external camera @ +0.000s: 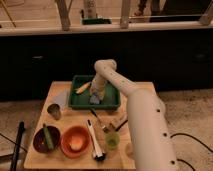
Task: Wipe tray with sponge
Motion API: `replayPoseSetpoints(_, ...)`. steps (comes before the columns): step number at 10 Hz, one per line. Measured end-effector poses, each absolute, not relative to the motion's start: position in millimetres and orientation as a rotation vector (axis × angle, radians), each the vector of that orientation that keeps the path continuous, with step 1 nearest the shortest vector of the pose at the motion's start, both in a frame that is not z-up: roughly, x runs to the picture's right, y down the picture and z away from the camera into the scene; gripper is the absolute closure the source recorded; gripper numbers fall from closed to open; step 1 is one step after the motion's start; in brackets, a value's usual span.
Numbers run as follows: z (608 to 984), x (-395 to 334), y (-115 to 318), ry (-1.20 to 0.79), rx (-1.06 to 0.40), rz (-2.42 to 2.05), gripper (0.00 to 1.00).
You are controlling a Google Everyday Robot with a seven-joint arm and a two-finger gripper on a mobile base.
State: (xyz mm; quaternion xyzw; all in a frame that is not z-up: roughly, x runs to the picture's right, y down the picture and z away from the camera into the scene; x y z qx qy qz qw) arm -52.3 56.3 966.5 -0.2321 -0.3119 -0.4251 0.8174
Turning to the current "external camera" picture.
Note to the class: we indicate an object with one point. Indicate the green plastic tray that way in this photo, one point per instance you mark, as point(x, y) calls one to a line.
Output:
point(111, 99)

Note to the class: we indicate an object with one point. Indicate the blue grey sponge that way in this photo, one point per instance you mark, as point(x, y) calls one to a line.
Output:
point(94, 100)

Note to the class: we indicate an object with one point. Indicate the orange bowl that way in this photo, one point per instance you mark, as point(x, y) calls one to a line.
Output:
point(75, 132)

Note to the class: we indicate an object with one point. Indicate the white handled ladle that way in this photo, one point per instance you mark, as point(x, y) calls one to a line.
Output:
point(98, 154)

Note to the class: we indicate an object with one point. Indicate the small metal cup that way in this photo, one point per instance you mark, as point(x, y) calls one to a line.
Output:
point(54, 111)

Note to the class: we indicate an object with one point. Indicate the yellow lemon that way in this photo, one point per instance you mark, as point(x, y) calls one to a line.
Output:
point(76, 144)

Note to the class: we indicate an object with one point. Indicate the dark brown bowl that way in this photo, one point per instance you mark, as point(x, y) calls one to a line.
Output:
point(39, 142)

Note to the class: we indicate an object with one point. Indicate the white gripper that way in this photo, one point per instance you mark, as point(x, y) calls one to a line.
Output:
point(98, 86)

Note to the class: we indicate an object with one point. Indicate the green cucumber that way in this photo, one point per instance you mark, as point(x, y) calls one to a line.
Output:
point(48, 137)

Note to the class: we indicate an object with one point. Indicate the black pole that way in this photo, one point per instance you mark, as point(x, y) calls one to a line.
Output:
point(16, 150)

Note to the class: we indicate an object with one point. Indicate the white wooden rail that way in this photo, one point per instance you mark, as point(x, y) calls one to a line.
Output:
point(106, 28)

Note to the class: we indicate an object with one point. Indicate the wooden board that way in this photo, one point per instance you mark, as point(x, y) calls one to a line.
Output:
point(121, 158)

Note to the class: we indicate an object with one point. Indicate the green plastic cup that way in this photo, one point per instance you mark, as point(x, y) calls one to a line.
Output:
point(112, 140)

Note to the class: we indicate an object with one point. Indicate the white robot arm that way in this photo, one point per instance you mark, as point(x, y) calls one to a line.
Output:
point(152, 146)

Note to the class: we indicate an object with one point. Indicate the brown handled brush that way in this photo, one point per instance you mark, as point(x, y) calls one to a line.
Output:
point(119, 125)

